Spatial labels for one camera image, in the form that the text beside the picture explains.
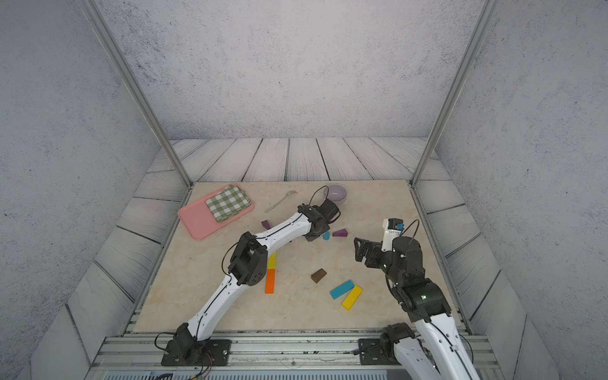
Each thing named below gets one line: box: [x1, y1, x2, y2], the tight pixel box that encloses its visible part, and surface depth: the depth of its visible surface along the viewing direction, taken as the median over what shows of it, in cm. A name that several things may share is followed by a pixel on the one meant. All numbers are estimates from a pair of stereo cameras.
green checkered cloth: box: [205, 184, 252, 223], surface depth 113 cm
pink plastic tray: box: [178, 183, 255, 240], surface depth 113 cm
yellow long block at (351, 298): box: [342, 285, 363, 311], surface depth 85 cm
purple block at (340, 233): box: [332, 228, 348, 237], surface depth 101 cm
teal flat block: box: [329, 279, 355, 301], surface depth 88 cm
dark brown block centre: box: [310, 268, 327, 285], surface depth 91 cm
